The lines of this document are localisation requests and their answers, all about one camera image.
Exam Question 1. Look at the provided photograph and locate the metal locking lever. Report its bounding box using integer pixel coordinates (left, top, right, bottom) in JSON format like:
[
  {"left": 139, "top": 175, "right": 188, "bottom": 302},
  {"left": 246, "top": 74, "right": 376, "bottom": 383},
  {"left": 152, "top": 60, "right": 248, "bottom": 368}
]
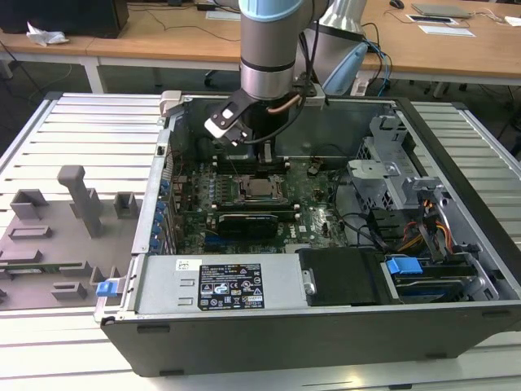
[{"left": 225, "top": 154, "right": 243, "bottom": 183}]

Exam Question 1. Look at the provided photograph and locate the silver-topped CPU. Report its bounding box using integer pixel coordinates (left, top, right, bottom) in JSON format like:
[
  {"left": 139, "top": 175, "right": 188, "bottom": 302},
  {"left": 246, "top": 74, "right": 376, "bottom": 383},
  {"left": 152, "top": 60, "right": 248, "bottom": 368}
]
[{"left": 247, "top": 178, "right": 278, "bottom": 200}]

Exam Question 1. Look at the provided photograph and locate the metal socket cover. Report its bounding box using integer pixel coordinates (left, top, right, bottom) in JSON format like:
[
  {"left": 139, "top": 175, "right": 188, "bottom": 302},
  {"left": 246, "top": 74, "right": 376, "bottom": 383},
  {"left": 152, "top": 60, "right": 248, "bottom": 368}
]
[{"left": 237, "top": 175, "right": 287, "bottom": 204}]

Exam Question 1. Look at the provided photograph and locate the black RAM slot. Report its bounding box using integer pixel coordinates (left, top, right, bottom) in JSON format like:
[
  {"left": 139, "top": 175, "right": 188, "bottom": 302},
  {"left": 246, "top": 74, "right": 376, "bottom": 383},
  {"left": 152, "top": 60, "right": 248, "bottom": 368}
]
[
  {"left": 214, "top": 159, "right": 291, "bottom": 168},
  {"left": 213, "top": 208, "right": 303, "bottom": 217},
  {"left": 213, "top": 202, "right": 301, "bottom": 211},
  {"left": 214, "top": 165, "right": 291, "bottom": 175}
]

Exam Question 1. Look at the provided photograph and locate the CPU socket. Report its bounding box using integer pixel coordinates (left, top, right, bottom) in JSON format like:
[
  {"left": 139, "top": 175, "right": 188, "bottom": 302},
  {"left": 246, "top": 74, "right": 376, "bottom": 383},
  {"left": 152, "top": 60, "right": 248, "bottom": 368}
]
[{"left": 234, "top": 174, "right": 288, "bottom": 204}]

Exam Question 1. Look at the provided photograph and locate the blue expansion slot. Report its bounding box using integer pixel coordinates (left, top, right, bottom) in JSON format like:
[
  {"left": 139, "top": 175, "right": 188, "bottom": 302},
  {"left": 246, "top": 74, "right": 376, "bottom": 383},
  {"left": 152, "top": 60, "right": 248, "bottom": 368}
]
[{"left": 203, "top": 235, "right": 245, "bottom": 252}]

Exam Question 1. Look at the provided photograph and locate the black plastic cover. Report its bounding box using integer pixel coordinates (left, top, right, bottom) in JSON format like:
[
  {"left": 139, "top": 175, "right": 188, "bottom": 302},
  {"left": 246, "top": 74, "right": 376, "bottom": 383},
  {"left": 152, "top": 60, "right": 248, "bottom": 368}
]
[{"left": 299, "top": 248, "right": 383, "bottom": 306}]

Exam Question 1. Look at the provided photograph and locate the black graphics card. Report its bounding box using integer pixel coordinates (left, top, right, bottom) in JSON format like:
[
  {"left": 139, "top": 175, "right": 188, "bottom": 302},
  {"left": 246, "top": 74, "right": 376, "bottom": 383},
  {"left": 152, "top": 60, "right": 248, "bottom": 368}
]
[{"left": 218, "top": 213, "right": 280, "bottom": 241}]

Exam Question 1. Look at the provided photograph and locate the green motherboard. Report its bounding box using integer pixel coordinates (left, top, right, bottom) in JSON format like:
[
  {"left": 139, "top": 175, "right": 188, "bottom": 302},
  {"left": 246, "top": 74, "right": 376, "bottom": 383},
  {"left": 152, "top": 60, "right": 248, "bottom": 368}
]
[{"left": 170, "top": 157, "right": 367, "bottom": 254}]

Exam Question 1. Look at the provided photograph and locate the metal drive cage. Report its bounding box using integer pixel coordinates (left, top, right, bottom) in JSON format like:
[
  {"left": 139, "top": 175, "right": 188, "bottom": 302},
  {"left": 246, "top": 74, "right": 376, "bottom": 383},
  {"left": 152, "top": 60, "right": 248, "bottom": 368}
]
[{"left": 348, "top": 113, "right": 453, "bottom": 213}]

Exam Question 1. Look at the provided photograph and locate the wooden desk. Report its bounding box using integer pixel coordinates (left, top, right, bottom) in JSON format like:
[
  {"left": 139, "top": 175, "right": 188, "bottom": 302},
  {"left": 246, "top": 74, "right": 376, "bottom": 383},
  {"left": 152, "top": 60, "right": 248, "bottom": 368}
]
[
  {"left": 360, "top": 0, "right": 521, "bottom": 99},
  {"left": 0, "top": 0, "right": 243, "bottom": 94}
]

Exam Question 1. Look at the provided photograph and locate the silver power supply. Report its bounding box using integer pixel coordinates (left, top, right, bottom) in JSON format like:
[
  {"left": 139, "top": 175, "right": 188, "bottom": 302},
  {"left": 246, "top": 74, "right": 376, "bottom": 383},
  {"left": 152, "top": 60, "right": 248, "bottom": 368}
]
[{"left": 132, "top": 254, "right": 304, "bottom": 314}]

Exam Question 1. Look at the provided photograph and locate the blue disk carrier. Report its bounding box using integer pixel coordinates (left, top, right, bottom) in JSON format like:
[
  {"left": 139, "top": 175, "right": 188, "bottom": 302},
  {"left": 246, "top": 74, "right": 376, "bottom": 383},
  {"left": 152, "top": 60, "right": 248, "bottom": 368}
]
[{"left": 382, "top": 254, "right": 477, "bottom": 303}]

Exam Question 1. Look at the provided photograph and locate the white paper sheet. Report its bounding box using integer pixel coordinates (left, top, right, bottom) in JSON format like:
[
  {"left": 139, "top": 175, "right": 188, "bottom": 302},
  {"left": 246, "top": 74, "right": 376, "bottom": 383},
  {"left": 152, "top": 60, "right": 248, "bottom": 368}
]
[{"left": 418, "top": 24, "right": 477, "bottom": 38}]

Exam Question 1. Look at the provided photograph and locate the grey laptop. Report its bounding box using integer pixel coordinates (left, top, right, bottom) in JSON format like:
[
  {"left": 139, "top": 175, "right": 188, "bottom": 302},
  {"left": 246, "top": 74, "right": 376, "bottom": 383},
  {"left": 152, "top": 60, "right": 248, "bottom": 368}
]
[{"left": 410, "top": 2, "right": 473, "bottom": 20}]

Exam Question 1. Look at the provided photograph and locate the black and silver PC case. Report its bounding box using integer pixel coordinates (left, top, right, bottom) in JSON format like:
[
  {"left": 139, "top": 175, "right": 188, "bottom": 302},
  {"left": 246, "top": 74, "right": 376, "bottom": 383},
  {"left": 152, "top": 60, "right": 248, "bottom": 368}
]
[{"left": 93, "top": 91, "right": 521, "bottom": 378}]

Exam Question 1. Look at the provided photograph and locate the grey parts rack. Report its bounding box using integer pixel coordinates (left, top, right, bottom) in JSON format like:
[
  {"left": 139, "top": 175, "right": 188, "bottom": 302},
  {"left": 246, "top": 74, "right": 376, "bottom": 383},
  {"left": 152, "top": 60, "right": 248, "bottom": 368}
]
[{"left": 0, "top": 165, "right": 143, "bottom": 310}]

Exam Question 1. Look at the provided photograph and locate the black computer tower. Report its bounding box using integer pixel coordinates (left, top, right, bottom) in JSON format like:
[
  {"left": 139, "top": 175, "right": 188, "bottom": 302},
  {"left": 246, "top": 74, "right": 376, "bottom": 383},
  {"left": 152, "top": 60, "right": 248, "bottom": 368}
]
[{"left": 0, "top": 0, "right": 130, "bottom": 40}]

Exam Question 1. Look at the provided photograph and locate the white crumpled paper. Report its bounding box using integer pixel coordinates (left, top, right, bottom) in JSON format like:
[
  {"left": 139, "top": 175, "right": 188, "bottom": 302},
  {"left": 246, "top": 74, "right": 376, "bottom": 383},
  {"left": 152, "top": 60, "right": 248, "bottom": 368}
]
[{"left": 26, "top": 20, "right": 70, "bottom": 46}]

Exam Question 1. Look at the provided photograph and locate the green RAM stick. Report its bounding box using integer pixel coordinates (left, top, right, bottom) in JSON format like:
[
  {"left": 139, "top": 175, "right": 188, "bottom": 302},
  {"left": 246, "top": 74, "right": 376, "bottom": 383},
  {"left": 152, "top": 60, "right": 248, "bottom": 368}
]
[{"left": 0, "top": 262, "right": 85, "bottom": 275}]

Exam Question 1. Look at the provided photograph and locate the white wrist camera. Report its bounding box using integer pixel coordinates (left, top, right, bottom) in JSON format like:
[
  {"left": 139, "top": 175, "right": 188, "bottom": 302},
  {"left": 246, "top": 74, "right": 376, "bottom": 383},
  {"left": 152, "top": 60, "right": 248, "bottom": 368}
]
[{"left": 203, "top": 99, "right": 250, "bottom": 148}]

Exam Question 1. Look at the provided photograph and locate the grey case handle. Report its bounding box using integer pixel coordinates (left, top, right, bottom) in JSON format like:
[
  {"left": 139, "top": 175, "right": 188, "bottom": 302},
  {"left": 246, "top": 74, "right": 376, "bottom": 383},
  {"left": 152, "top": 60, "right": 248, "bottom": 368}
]
[{"left": 160, "top": 90, "right": 183, "bottom": 118}]

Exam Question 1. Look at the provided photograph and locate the blue cable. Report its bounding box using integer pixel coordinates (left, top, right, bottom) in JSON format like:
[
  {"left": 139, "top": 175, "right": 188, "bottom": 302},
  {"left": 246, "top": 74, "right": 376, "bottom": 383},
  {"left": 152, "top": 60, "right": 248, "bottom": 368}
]
[{"left": 366, "top": 40, "right": 394, "bottom": 97}]

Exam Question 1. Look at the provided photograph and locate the black cable bundle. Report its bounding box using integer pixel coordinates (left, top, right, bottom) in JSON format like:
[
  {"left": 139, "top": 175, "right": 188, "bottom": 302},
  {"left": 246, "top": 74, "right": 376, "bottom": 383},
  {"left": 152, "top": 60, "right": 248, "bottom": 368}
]
[{"left": 331, "top": 169, "right": 402, "bottom": 250}]

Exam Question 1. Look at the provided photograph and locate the coloured wire bundle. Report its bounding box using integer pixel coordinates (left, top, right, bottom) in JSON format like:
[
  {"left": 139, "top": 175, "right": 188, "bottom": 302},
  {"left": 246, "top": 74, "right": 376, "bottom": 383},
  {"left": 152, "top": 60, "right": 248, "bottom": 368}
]
[{"left": 396, "top": 195, "right": 453, "bottom": 253}]

